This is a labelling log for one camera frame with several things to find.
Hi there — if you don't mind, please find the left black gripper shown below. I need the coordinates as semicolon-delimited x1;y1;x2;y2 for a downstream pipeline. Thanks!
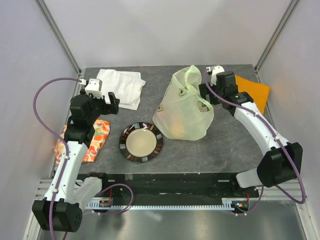
80;88;119;124

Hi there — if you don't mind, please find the light green plastic bag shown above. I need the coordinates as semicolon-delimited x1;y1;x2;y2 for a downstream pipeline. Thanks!
152;65;214;141

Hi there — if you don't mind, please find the fake peach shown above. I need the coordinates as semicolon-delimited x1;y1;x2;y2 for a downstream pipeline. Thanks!
170;122;190;141

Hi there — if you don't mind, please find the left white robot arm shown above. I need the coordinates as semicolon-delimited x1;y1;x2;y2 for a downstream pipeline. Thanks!
32;92;120;234

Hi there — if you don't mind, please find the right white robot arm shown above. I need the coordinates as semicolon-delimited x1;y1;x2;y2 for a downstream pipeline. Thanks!
199;66;303;197

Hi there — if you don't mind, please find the white folded cloth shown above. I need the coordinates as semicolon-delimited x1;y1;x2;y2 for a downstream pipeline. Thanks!
96;69;146;111

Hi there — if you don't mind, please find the floral patterned cloth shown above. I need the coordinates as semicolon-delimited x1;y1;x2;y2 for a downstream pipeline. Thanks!
54;118;110;166

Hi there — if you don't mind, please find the dark rimmed ceramic plate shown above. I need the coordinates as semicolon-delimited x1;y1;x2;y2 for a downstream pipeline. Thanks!
118;122;164;163

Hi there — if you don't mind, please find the orange folded cloth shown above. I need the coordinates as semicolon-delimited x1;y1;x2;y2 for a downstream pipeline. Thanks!
235;75;271;114

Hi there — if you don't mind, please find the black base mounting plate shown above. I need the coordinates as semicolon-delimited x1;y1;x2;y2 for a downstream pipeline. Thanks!
102;173;259;205

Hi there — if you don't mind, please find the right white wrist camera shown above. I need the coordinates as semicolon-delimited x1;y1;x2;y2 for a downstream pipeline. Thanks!
206;65;225;86

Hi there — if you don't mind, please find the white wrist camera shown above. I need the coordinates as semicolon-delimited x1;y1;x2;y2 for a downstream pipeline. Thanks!
206;65;225;86
84;78;104;99

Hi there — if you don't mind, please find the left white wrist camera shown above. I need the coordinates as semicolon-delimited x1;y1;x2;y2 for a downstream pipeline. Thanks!
84;78;104;99

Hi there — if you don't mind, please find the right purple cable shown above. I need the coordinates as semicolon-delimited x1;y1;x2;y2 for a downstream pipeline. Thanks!
203;66;307;217

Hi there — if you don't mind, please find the left aluminium frame post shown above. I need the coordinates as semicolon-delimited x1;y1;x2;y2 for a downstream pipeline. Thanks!
35;0;82;77

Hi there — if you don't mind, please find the aluminium frame post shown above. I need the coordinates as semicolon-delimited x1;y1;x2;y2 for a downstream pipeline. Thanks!
254;0;300;73
35;0;82;77

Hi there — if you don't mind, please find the white slotted cable duct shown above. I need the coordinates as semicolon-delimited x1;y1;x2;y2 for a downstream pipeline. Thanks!
85;199;244;211

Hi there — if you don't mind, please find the right aluminium frame post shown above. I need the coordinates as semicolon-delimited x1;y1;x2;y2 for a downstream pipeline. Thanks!
254;0;300;73

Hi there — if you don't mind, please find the aluminium front rail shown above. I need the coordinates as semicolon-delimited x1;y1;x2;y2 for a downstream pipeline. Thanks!
35;179;302;201

